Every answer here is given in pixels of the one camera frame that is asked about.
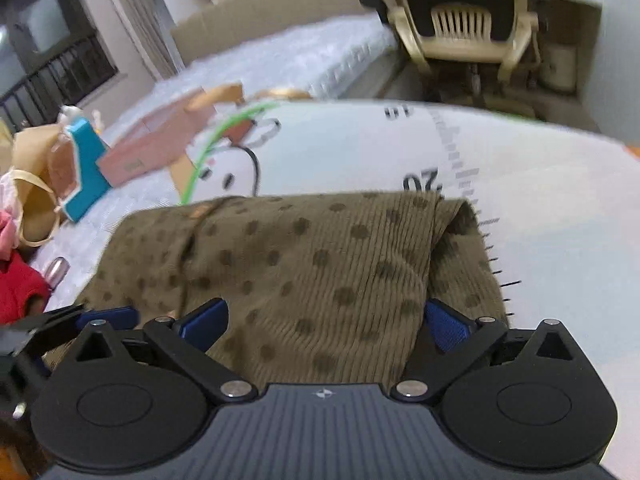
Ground brown polka dot corduroy garment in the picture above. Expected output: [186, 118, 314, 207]
[74, 192, 506, 387]

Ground red knitted garment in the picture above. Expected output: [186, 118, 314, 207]
[0, 252, 51, 325]

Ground small pink oval device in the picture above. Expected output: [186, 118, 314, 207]
[43, 257, 70, 289]

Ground pink white clothing pile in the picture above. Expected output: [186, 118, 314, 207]
[0, 171, 23, 261]

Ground brown kraft paper bag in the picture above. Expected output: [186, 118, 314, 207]
[10, 124, 62, 248]

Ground blue white toy case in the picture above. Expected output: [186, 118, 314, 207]
[48, 117, 111, 223]

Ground white height chart play mat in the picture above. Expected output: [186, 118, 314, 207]
[171, 101, 639, 479]

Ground white quilted mattress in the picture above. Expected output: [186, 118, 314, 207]
[32, 13, 398, 310]

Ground pink rectangular gift box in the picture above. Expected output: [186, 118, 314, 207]
[96, 89, 215, 188]

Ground dark window with railing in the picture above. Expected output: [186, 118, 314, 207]
[1, 0, 118, 133]

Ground white waste bin with face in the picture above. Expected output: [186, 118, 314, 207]
[539, 42, 577, 94]

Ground white curtain right of window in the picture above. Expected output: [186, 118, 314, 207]
[115, 0, 178, 80]

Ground beige black office chair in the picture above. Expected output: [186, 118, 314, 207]
[359, 0, 541, 118]

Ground beige upholstered bed headboard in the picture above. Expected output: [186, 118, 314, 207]
[170, 0, 366, 65]

